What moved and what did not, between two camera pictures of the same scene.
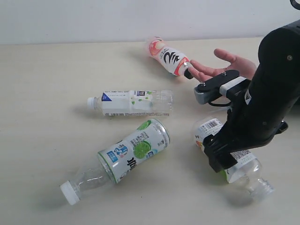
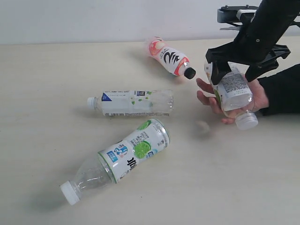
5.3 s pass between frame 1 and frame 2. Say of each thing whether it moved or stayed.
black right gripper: moved
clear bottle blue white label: stayed
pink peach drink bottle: stayed
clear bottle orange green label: moved
